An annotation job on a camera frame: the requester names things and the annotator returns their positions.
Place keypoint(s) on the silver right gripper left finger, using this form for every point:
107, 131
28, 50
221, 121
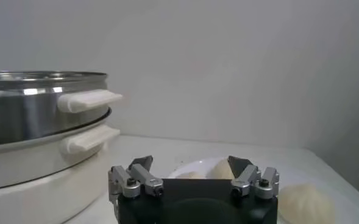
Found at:
145, 178

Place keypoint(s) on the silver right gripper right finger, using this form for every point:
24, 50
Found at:
246, 178

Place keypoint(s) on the white round plate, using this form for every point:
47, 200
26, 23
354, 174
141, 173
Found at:
191, 165

